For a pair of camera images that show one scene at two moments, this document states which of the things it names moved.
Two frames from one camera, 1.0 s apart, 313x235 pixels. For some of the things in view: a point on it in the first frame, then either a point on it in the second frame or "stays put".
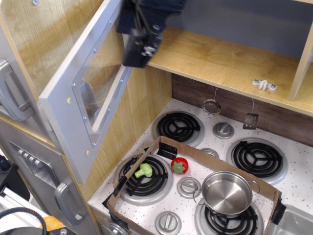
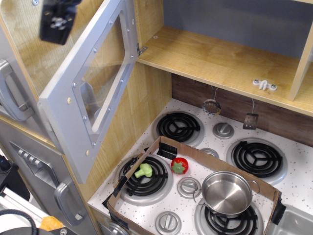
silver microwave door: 78,102 stays put
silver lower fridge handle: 71,209 stays put
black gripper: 148,15 → 57,20
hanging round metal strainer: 212,106 stays put
